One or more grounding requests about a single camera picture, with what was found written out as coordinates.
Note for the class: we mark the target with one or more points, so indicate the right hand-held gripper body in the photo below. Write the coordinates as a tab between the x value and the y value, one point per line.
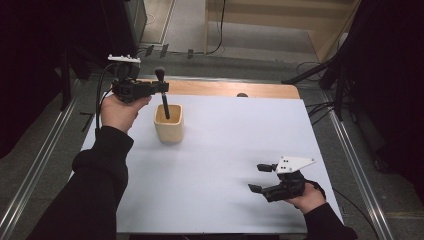
291	186

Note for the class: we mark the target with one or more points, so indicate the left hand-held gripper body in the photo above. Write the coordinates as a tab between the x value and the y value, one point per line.
128	88

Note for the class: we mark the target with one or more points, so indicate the black makeup brush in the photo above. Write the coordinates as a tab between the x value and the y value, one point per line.
165	106

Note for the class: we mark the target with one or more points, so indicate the beige square cup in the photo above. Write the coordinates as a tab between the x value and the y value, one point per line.
169	131

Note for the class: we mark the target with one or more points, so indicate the person's right hand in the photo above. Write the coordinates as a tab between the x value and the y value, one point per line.
310	200

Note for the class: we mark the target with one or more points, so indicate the person's left hand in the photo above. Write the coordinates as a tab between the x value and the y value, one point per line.
120	111

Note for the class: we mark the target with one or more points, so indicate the white board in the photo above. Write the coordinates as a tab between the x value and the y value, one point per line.
206	200

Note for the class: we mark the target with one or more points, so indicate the wooden table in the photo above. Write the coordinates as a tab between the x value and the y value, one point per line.
216	88

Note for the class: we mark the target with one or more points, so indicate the dark cabinet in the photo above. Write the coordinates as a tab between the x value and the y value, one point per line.
126	26

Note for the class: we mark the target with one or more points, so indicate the black metal stand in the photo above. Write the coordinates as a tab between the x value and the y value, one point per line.
66	83
339	96

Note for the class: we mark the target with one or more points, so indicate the dark round table grommet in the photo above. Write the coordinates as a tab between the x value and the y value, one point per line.
242	95

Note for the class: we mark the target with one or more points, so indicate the dark curtain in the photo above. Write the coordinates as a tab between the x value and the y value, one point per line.
390	83
26	66

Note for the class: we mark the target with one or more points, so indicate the light wooden shelf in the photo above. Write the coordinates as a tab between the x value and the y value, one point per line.
320	23

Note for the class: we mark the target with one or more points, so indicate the metal floor rail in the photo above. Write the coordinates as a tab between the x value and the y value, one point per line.
358	166
36	160

